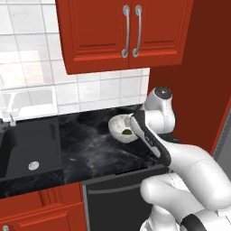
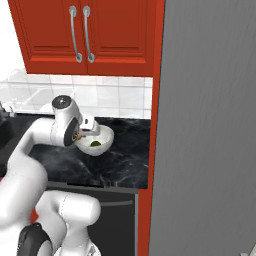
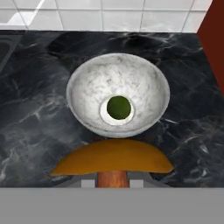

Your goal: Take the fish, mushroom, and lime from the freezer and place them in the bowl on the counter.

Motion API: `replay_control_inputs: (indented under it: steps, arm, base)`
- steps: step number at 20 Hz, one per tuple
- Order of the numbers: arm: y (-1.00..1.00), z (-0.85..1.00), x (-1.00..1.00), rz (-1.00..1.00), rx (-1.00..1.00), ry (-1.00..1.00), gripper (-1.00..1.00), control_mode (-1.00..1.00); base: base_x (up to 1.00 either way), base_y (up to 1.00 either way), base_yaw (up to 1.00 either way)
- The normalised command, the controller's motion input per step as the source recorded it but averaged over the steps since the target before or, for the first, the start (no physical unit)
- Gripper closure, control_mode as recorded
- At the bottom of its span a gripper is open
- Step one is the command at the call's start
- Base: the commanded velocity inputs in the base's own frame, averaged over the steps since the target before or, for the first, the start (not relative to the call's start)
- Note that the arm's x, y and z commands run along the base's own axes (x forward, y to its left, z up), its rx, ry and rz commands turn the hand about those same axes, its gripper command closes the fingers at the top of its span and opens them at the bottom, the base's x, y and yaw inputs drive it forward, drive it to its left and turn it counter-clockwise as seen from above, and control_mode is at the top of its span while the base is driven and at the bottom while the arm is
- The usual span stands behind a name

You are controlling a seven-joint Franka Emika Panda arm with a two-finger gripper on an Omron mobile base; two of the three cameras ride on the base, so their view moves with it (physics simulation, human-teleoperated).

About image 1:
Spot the white bowl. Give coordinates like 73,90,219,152
107,114,141,144

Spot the black sink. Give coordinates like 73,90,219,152
0,116,64,182

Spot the black dishwasher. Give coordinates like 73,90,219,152
80,163,170,231

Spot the red fridge housing panel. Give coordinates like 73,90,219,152
146,0,231,156

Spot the pale sink tap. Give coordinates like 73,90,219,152
0,89,18,128

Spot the grey fridge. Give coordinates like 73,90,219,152
211,103,231,183

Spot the red base cupboard door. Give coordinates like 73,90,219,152
0,201,88,231

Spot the red drawer front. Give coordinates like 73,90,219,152
0,180,85,225

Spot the dark dishwasher handle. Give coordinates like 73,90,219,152
86,182,143,196

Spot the red wall cupboard door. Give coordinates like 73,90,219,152
128,0,194,69
55,0,131,76

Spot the silver cupboard door handle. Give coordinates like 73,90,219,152
132,5,143,59
120,5,131,60

